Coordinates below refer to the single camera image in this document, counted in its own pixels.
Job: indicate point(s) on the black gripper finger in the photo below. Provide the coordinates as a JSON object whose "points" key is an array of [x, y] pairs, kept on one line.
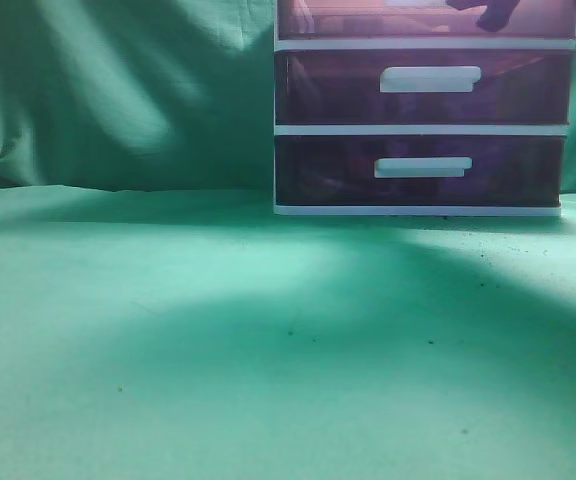
{"points": [[496, 15]]}

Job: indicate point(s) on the green cloth backdrop and cover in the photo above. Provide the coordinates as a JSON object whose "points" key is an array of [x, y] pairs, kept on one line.
{"points": [[159, 321]]}

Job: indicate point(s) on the white plastic drawer cabinet frame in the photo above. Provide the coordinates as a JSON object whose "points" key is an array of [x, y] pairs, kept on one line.
{"points": [[415, 43]]}

